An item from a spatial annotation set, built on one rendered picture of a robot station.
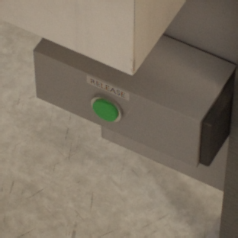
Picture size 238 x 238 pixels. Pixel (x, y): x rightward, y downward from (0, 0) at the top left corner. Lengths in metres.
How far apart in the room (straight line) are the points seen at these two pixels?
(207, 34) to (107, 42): 0.23
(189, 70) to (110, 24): 0.25
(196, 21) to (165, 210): 1.36
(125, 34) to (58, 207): 1.58
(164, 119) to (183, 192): 1.37
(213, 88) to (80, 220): 1.35
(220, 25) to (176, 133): 0.12
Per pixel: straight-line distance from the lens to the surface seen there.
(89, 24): 1.27
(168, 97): 1.46
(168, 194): 2.83
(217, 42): 1.48
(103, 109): 1.50
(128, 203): 2.81
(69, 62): 1.49
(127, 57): 1.27
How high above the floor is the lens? 2.33
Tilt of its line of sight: 53 degrees down
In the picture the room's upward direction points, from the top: straight up
